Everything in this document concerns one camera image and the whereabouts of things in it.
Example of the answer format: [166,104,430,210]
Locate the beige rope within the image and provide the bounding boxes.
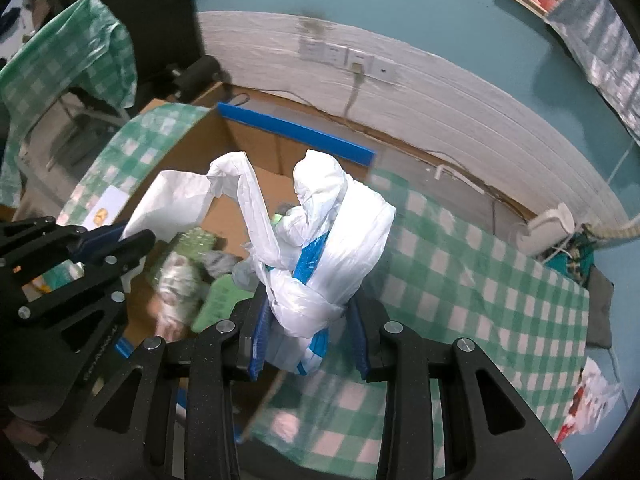
[582,222,640,242]

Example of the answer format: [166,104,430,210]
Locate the black device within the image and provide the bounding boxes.
[167,55,229,104]

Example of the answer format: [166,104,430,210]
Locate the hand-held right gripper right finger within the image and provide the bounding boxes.
[349,297,573,480]

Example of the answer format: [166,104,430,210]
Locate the camouflage print cloth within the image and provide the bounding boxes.
[151,252,204,332]

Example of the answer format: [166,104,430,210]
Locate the cardboard box with blue tape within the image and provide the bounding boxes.
[55,87,377,443]

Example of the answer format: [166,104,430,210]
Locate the brown power cable with plug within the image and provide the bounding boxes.
[344,62,367,117]

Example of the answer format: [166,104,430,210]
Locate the green checked plastic cloth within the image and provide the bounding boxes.
[56,104,211,233]
[0,0,138,207]

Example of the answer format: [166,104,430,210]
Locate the light green soft cloth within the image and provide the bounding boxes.
[191,277,257,335]

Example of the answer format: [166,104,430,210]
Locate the white and red plastic bag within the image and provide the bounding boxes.
[555,356,624,447]

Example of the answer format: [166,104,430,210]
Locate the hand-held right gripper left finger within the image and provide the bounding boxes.
[42,285,269,480]

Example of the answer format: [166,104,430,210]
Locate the white plastic appliance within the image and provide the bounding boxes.
[516,203,576,257]

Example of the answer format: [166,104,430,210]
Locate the white plastic bag blue print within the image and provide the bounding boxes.
[122,149,397,377]

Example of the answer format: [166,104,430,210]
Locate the dark grey cloth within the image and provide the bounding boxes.
[587,265,616,351]

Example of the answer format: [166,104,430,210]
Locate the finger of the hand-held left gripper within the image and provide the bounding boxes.
[0,216,126,288]
[19,230,157,357]

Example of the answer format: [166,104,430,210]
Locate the green sparkly scouring cloth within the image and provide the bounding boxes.
[169,226,219,262]

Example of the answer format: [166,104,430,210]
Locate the silver foil sheet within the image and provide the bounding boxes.
[545,0,640,142]

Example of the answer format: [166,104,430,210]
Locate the white paper label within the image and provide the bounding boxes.
[82,187,126,231]

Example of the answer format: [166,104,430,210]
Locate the green checked tablecloth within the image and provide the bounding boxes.
[240,167,592,473]

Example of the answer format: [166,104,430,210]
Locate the grey fleece pants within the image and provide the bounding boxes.
[202,250,242,279]

